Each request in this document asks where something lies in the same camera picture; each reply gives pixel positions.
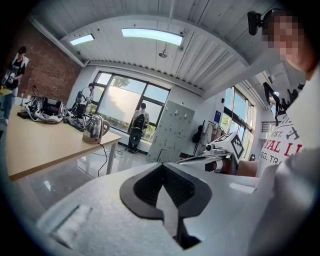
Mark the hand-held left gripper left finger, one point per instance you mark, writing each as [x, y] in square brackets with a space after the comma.
[100, 215]

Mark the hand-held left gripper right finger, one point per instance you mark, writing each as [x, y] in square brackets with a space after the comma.
[220, 200]

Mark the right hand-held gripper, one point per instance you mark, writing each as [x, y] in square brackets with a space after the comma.
[237, 147]

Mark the person's right forearm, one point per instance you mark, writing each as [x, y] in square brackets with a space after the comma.
[247, 169]

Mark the black hanging bag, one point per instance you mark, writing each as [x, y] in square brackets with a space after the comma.
[197, 136]

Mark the clothes rack with garments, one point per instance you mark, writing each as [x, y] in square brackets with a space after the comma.
[212, 130]

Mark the grey locker cabinet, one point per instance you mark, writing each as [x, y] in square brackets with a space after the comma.
[172, 125]

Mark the white table leg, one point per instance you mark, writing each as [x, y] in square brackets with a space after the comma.
[110, 160]

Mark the round black backpack device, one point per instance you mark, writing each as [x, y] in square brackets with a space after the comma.
[135, 137]

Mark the black-framed window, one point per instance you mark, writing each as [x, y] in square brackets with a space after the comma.
[238, 105]
[120, 100]

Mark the person's white printed t-shirt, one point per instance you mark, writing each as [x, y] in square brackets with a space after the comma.
[287, 140]

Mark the grey cloth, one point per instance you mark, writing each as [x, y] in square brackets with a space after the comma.
[75, 123]

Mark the black monitor rig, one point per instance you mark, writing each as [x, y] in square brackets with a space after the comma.
[268, 93]

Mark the ceiling pendant fixture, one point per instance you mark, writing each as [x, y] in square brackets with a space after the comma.
[163, 54]

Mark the long ceiling light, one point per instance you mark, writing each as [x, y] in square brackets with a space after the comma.
[150, 35]
[82, 39]

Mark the person's face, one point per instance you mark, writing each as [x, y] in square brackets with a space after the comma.
[287, 37]

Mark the small wooden desk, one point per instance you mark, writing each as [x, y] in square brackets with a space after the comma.
[6, 91]

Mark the blue wall sign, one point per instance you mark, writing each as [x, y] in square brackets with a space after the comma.
[217, 116]

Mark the black head-worn camera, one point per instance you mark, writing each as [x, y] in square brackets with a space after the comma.
[253, 22]

